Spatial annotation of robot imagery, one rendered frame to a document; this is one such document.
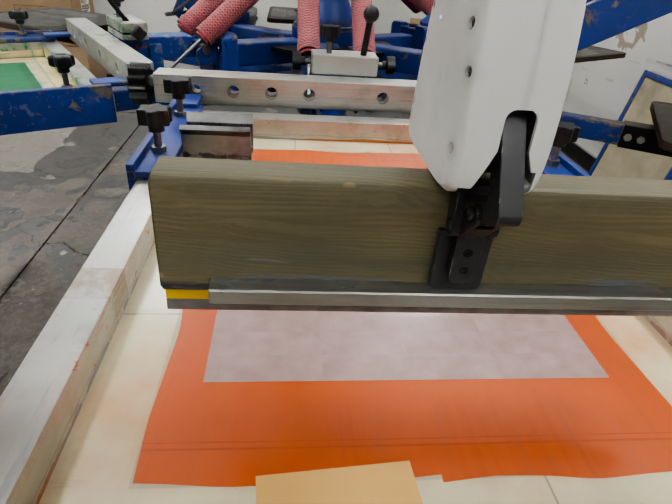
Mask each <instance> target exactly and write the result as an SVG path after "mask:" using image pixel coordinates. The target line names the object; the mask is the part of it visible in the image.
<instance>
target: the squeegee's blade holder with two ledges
mask: <svg viewBox="0 0 672 504"><path fill-rule="evenodd" d="M208 297H209V303H212V304H267V305H328V306H389V307H451V308H512V309H573V310H634V311H672V288H671V287H633V286H587V285H542V284H496V283H481V284H480V286H479V287H477V288H475V289H451V288H432V287H431V286H430V285H429V282H404V281H359V280H313V279H267V278H222V277H211V279H210V283H209V288H208Z"/></svg>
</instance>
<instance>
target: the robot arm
mask: <svg viewBox="0 0 672 504"><path fill-rule="evenodd" d="M586 1H587V0H434V3H433V7H432V11H431V15H430V20H429V24H428V29H427V33H426V38H425V43H424V48H423V53H422V58H421V63H420V68H419V73H418V78H417V83H416V88H415V93H414V98H413V104H412V109H411V114H410V120H409V135H410V138H411V140H412V142H413V144H414V146H415V147H416V149H417V151H418V153H419V154H420V156H421V158H422V159H423V161H424V163H425V164H426V166H427V168H428V169H429V171H430V172H431V174H432V175H433V177H434V178H435V180H436V181H437V182H438V184H439V185H440V186H441V187H442V188H443V189H445V190H446V191H451V195H450V201H449V207H448V213H447V219H446V227H439V228H438V233H437V237H436V242H435V247H434V252H433V257H432V261H431V266H430V271H429V276H428V282H429V285H430V286H431V287H432V288H451V289H475V288H477V287H479V286H480V284H481V280H482V277H483V273H484V269H485V266H486V262H487V258H488V255H489V251H490V247H491V244H492V240H493V237H494V238H495V237H497V235H498V234H499V230H500V228H501V227H518V226H519V225H520V224H521V222H522V217H523V196H524V194H526V193H528V192H530V191H531V190H532V189H533V188H534V187H535V186H536V185H537V183H538V181H539V179H540V177H541V175H542V172H543V170H544V168H545V165H546V162H547V159H548V157H549V154H550V151H551V148H552V145H553V141H554V138H555V135H556V131H557V128H558V124H559V121H560V118H561V114H562V110H563V106H564V102H565V98H566V94H567V90H568V86H569V82H570V78H571V74H572V70H573V66H574V62H575V57H576V52H577V48H578V43H579V39H580V34H581V29H582V23H583V18H584V13H585V8H586ZM483 173H490V179H479V178H480V176H481V175H482V174H483ZM467 195H489V197H488V200H487V201H486V202H483V203H472V204H471V205H470V206H469V207H468V208H466V209H465V204H466V198H467ZM464 209H465V210H464Z"/></svg>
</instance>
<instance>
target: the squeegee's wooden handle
mask: <svg viewBox="0 0 672 504"><path fill-rule="evenodd" d="M148 191H149V199H150V207H151V215H152V223H153V231H154V239H155V247H156V255H157V263H158V271H159V279H160V286H161V287H162V288H163V289H179V290H208V288H209V283H210V279H211V277H222V278H267V279H313V280H359V281H404V282H428V276H429V271H430V266H431V261H432V257H433V252H434V247H435V242H436V237H437V233H438V228H439V227H446V219H447V213H448V207H449V201H450V195H451V191H446V190H445V189H443V188H442V187H441V186H440V185H439V184H438V182H437V181H436V180H435V178H434V177H433V175H432V174H431V172H430V171H429V169H424V168H403V167H381V166H360V165H339V164H317V163H296V162H275V161H253V160H232V159H211V158H189V157H168V156H159V158H158V159H157V161H156V163H155V165H154V166H153V168H152V170H151V172H150V174H149V178H148ZM481 283H496V284H542V285H587V286H633V287H671V288H672V180H658V179H637V178H616V177H595V176H573V175H552V174H542V175H541V177H540V179H539V181H538V183H537V185H536V186H535V187H534V188H533V189H532V190H531V191H530V192H528V193H526V194H524V196H523V217H522V222H521V224H520V225H519V226H518V227H501V228H500V230H499V234H498V235H497V237H495V238H494V237H493V240H492V244H491V247H490V251H489V255H488V258H487V262H486V266H485V269H484V273H483V277H482V280H481Z"/></svg>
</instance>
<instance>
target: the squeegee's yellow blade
mask: <svg viewBox="0 0 672 504"><path fill-rule="evenodd" d="M165 293H166V298H177V299H209V297H208V290H179V289H165Z"/></svg>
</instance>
